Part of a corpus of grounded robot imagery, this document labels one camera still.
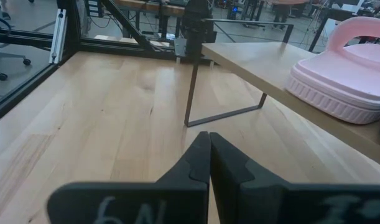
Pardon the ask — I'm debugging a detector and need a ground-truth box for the wooden background table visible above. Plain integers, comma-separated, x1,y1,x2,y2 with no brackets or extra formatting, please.
114,0,186,18

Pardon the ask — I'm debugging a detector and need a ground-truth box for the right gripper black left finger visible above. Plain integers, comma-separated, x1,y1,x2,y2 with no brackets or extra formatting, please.
46,131,211,224

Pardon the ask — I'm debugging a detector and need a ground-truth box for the wooden shelf with black legs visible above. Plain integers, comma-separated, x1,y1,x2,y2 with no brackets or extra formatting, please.
183,17,380,170

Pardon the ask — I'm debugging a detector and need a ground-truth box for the pink foam slide sandal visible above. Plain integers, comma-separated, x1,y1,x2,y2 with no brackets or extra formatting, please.
285,16,380,125

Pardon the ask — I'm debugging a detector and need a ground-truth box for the black labelled control box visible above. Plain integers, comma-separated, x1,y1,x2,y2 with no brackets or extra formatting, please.
85,0,105,18

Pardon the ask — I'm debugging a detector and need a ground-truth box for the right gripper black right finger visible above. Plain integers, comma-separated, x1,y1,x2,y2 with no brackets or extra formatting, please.
209,132,380,224

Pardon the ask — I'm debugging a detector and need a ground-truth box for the silver frame bracket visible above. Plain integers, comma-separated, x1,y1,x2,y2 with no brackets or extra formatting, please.
49,9,68,65

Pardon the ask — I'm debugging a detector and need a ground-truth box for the grey office chair with castors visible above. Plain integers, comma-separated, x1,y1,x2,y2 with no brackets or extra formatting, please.
0,12,32,82

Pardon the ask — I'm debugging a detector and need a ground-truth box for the person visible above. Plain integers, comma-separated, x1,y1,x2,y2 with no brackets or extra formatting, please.
272,0,292,30

